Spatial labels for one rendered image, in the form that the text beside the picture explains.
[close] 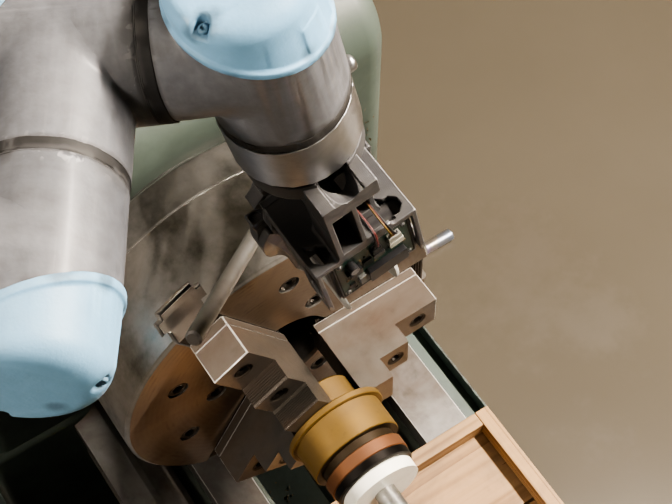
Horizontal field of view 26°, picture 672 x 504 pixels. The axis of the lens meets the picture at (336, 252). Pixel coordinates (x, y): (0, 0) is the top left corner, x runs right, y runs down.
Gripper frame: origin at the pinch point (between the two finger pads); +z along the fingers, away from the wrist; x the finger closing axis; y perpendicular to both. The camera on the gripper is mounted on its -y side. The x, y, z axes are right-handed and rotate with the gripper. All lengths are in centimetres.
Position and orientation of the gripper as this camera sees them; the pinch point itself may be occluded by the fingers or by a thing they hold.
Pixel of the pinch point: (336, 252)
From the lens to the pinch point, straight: 98.8
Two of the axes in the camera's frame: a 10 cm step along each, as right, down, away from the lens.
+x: 8.2, -5.7, 1.1
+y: 5.5, 7.1, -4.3
